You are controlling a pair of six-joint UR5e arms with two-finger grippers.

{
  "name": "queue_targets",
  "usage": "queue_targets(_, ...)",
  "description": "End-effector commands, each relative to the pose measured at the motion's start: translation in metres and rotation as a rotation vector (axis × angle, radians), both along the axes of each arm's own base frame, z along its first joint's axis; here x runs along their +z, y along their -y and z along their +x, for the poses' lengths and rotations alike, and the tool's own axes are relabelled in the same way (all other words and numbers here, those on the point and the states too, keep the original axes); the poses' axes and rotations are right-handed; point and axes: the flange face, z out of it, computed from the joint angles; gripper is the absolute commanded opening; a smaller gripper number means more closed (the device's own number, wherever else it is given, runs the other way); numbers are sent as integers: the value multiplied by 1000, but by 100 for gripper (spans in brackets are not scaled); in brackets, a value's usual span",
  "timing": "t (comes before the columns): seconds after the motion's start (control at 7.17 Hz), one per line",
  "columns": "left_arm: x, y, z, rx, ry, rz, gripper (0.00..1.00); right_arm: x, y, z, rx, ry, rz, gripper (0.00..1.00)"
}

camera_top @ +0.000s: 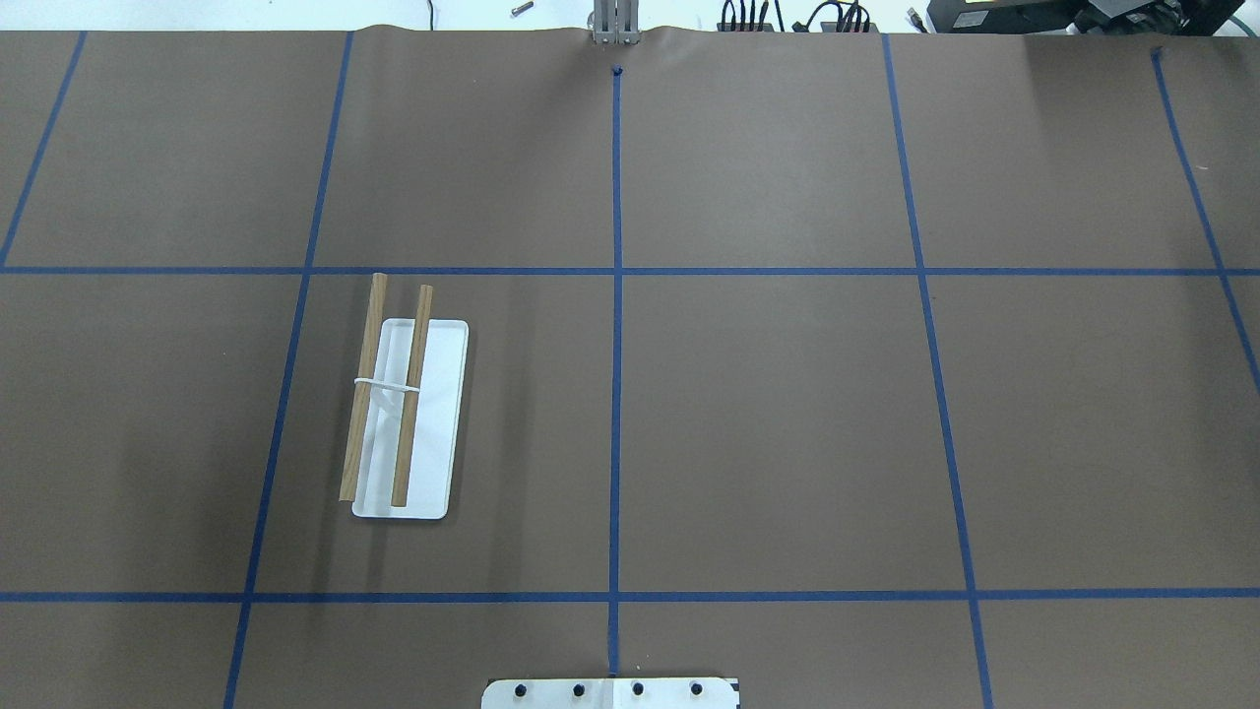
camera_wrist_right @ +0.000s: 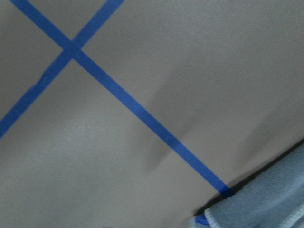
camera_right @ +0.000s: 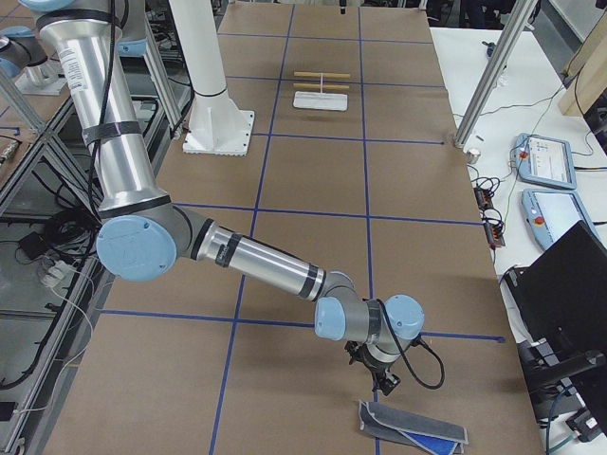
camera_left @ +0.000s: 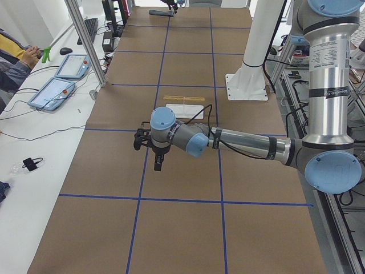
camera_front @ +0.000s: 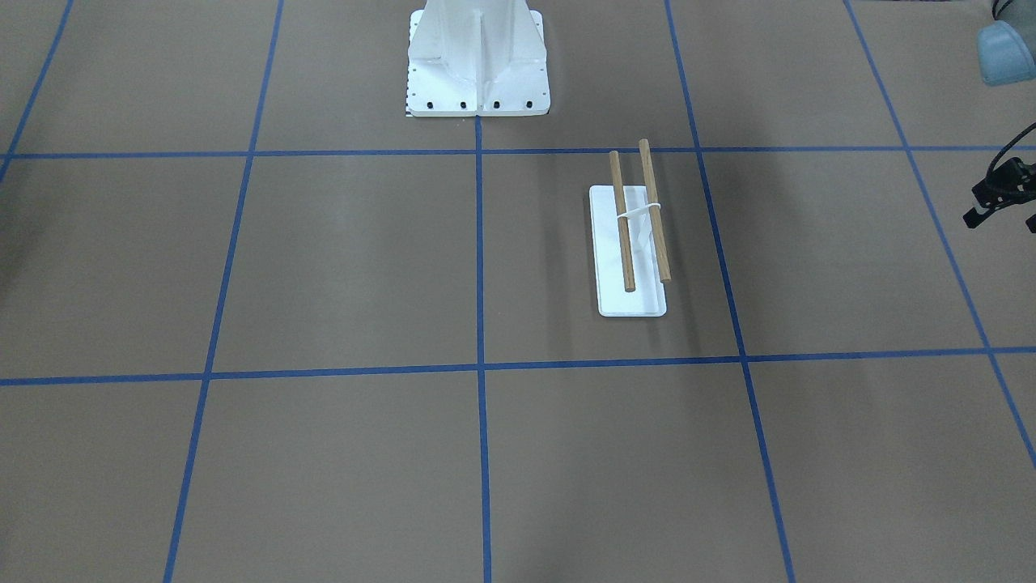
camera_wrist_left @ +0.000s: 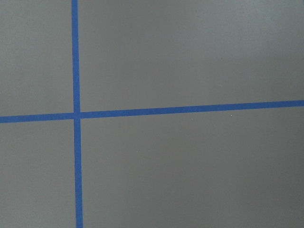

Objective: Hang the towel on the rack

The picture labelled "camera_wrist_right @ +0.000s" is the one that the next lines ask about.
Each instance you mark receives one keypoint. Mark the grey blue microfibre towel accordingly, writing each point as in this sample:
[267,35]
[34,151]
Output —
[274,199]

